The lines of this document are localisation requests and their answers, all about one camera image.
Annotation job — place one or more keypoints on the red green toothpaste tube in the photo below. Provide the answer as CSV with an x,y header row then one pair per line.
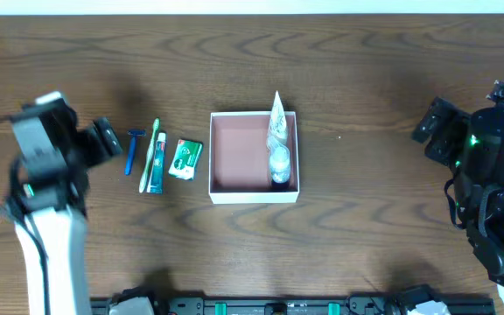
x,y
155,184

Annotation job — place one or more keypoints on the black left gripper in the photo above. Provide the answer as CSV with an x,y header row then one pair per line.
x,y
104,141

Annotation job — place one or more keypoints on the blue disposable razor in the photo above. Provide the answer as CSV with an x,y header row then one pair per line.
x,y
134,135

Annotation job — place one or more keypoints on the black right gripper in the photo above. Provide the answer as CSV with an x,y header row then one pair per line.
x,y
437,129

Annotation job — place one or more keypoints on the white floral lotion tube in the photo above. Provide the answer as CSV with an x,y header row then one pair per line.
x,y
277,120

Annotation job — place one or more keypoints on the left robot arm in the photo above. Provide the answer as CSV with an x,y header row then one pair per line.
x,y
46,201

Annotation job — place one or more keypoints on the white box with pink interior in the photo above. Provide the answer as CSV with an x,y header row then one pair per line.
x,y
239,159

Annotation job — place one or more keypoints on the green soap bar packet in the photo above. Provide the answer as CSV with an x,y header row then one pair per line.
x,y
185,160

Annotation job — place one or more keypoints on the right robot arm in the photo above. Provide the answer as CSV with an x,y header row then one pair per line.
x,y
471,146

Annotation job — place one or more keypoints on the clear pump soap bottle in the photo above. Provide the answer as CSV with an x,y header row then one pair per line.
x,y
279,164

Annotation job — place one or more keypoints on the green white toothbrush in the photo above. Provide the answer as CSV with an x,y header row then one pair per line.
x,y
149,156

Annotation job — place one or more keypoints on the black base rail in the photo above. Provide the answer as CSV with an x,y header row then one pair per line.
x,y
354,305

